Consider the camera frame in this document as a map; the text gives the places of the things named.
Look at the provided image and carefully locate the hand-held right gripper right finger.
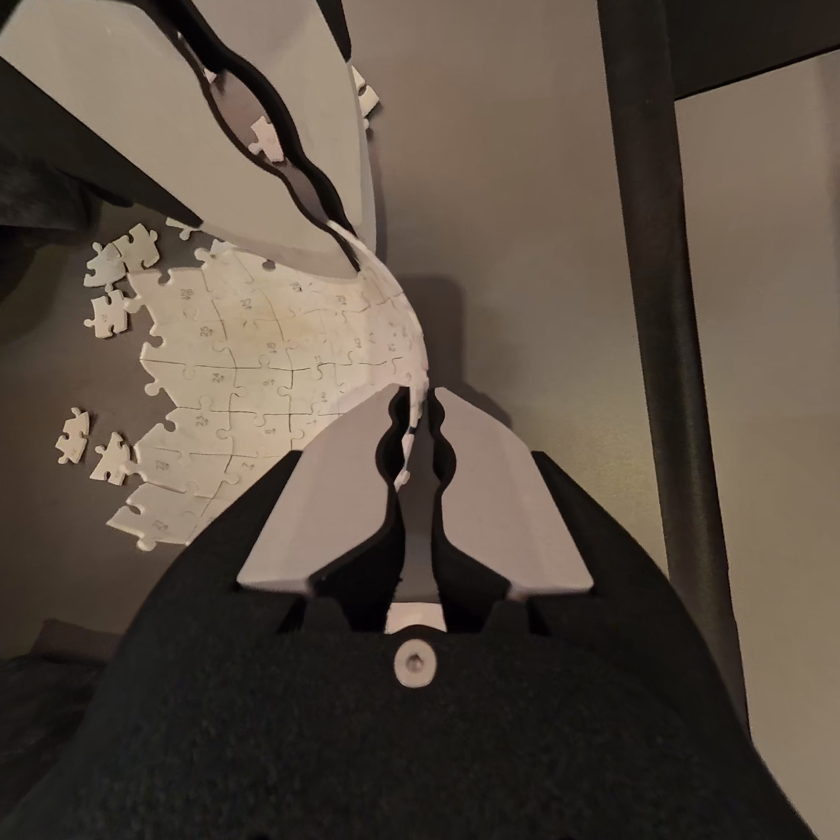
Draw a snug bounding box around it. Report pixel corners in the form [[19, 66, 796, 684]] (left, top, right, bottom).
[[432, 386, 596, 601]]

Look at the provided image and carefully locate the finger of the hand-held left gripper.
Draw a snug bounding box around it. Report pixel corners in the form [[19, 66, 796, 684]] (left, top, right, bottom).
[[0, 0, 362, 278], [172, 0, 380, 256]]

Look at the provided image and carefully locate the half-built colourful puzzle ball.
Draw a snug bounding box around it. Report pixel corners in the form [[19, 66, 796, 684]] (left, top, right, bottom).
[[107, 220, 431, 552]]

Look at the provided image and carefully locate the white curved jigsaw piece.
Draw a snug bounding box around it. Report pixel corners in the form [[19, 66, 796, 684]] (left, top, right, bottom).
[[54, 407, 91, 466], [94, 431, 133, 488]]

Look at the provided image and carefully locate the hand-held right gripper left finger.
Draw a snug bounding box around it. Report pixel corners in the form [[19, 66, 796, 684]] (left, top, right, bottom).
[[235, 386, 409, 596]]

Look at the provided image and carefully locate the scattered pile of puzzle pieces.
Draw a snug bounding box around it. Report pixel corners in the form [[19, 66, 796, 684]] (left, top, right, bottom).
[[83, 64, 383, 340]]

